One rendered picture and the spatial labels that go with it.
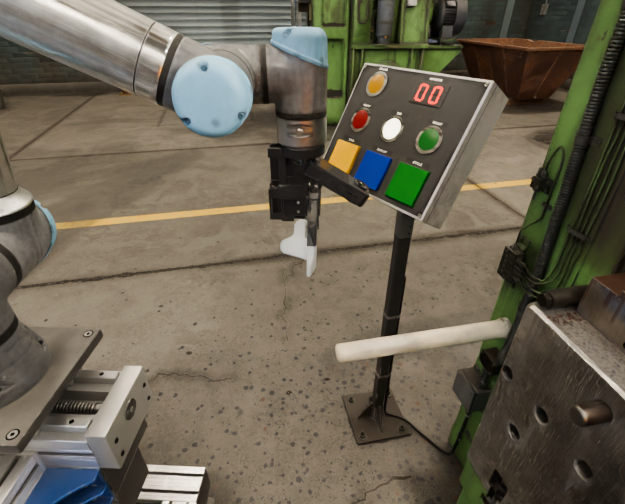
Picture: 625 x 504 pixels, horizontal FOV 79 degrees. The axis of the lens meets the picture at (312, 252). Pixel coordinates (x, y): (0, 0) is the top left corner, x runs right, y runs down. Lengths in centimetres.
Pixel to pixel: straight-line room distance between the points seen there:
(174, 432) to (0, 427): 96
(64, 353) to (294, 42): 61
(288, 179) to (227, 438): 114
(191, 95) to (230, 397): 138
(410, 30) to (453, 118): 457
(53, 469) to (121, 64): 63
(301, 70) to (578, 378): 56
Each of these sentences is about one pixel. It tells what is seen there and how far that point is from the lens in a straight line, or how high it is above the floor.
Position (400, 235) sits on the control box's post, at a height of 81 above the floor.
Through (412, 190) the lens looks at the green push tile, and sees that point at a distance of 79.
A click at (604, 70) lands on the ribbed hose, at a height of 122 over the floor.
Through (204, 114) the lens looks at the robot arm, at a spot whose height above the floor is 122.
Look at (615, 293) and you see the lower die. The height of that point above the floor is 98.
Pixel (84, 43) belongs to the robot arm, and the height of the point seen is 128.
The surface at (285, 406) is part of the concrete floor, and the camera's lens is 160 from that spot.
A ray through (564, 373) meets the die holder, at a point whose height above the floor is 87.
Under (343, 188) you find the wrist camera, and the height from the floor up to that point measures 107.
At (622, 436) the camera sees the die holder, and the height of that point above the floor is 87.
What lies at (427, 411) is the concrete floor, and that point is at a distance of 165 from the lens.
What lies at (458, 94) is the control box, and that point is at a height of 117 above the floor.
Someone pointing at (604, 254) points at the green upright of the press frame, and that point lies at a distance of 87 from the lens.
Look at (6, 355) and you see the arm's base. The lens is 72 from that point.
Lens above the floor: 131
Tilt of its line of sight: 33 degrees down
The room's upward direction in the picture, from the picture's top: straight up
